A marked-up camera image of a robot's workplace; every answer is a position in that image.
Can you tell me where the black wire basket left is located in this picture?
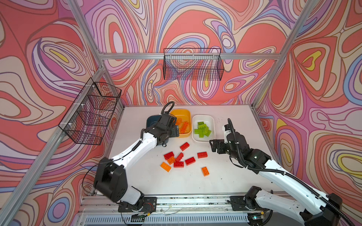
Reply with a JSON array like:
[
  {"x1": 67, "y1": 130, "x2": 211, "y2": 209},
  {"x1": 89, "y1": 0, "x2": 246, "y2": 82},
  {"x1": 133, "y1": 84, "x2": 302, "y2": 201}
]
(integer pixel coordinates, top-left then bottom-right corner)
[{"x1": 58, "y1": 78, "x2": 122, "y2": 145}]

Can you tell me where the orange lego chassis plate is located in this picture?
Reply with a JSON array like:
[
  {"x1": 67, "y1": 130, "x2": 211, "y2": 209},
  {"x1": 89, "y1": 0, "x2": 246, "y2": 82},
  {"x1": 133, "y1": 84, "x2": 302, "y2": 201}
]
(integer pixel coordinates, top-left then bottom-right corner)
[{"x1": 179, "y1": 121, "x2": 189, "y2": 134}]

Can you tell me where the small orange lego brick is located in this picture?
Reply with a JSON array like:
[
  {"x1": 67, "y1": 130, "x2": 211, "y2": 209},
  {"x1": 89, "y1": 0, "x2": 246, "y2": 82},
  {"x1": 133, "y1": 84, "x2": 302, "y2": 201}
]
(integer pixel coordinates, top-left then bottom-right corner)
[{"x1": 167, "y1": 156, "x2": 176, "y2": 165}]

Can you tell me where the red lego brick bottom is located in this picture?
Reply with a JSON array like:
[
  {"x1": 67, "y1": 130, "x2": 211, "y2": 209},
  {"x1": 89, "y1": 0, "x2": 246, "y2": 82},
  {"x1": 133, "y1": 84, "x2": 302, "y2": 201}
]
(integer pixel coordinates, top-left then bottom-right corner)
[{"x1": 173, "y1": 161, "x2": 184, "y2": 168}]

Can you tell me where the yellow plastic bin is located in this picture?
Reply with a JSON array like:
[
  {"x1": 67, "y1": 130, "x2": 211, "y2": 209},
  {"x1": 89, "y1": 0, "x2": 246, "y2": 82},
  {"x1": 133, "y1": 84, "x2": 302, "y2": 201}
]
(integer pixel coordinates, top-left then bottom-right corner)
[{"x1": 171, "y1": 109, "x2": 192, "y2": 138}]

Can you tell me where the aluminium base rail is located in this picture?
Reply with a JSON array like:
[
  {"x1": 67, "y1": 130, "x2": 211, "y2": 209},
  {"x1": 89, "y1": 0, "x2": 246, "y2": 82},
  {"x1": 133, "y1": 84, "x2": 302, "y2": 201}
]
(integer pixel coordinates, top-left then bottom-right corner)
[{"x1": 76, "y1": 193, "x2": 312, "y2": 225}]

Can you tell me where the black wire basket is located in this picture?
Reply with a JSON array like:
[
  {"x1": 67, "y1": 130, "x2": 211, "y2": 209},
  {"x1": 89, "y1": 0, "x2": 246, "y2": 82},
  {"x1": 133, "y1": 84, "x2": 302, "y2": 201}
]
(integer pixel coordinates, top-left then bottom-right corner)
[
  {"x1": 58, "y1": 78, "x2": 122, "y2": 145},
  {"x1": 163, "y1": 47, "x2": 224, "y2": 81}
]

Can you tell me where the black wire basket back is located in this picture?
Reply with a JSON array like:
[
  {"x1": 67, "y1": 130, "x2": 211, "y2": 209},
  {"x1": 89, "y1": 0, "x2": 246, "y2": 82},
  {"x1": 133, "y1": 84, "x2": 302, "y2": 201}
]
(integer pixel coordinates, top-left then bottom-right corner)
[{"x1": 163, "y1": 47, "x2": 224, "y2": 81}]

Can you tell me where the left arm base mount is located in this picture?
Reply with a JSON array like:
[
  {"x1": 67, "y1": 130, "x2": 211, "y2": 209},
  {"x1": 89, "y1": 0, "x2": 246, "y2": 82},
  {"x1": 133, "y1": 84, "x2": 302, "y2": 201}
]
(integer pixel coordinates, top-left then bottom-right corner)
[{"x1": 118, "y1": 196, "x2": 157, "y2": 214}]

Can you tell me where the red lego brick right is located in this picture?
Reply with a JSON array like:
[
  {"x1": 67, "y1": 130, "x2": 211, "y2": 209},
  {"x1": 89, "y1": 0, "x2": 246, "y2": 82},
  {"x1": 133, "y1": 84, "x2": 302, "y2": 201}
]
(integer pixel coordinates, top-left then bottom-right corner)
[{"x1": 197, "y1": 152, "x2": 208, "y2": 159}]

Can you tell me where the dark teal plastic bin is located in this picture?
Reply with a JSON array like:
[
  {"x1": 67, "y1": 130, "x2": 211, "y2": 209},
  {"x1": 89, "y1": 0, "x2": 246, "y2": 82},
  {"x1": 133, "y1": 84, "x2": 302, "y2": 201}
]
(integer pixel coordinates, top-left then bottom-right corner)
[{"x1": 145, "y1": 115, "x2": 169, "y2": 147}]

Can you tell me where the red lego brick centre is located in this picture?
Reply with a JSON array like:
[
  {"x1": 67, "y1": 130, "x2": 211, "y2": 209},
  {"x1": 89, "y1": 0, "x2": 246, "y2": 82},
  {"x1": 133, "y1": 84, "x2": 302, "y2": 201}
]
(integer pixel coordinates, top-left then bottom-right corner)
[{"x1": 185, "y1": 157, "x2": 196, "y2": 166}]

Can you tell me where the green lego brick top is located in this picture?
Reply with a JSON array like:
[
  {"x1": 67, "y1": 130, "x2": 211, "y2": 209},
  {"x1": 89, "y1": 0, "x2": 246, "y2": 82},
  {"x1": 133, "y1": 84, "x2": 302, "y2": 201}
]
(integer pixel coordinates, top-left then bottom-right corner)
[{"x1": 198, "y1": 124, "x2": 207, "y2": 130}]

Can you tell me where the white plastic bin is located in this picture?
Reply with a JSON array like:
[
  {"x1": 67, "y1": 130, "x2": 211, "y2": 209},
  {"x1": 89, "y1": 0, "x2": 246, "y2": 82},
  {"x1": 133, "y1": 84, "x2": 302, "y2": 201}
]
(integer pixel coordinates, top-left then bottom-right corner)
[{"x1": 192, "y1": 115, "x2": 216, "y2": 143}]

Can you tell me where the red lego brick far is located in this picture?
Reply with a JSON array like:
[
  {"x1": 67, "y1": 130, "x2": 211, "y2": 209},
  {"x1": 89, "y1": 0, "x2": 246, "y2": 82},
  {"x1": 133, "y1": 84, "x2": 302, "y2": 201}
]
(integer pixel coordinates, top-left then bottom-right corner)
[{"x1": 180, "y1": 142, "x2": 189, "y2": 151}]

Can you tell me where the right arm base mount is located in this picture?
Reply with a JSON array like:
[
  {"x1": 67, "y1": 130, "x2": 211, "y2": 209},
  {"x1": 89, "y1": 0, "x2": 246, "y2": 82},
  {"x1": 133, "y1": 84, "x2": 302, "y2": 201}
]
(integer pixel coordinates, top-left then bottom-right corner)
[{"x1": 227, "y1": 195, "x2": 269, "y2": 212}]

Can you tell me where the red lego brick left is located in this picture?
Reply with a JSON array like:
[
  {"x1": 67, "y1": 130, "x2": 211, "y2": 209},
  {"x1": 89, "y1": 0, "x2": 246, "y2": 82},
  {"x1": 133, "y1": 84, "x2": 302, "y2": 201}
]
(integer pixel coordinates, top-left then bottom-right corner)
[{"x1": 164, "y1": 152, "x2": 174, "y2": 160}]

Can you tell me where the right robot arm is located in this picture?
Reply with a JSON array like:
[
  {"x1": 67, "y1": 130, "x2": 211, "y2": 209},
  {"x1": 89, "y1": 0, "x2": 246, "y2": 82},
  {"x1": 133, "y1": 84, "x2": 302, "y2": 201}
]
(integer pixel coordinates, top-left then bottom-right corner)
[{"x1": 209, "y1": 122, "x2": 354, "y2": 226}]

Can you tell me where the red lego brick upright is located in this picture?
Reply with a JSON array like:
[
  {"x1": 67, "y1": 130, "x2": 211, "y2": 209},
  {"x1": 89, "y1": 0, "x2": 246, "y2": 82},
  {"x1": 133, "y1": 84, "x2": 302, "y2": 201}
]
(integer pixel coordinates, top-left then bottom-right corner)
[{"x1": 175, "y1": 153, "x2": 184, "y2": 162}]

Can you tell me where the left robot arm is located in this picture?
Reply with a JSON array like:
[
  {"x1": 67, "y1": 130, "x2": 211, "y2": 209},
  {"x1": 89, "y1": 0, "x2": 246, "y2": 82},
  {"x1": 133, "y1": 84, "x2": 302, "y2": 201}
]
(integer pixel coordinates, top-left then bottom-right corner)
[{"x1": 93, "y1": 113, "x2": 179, "y2": 209}]

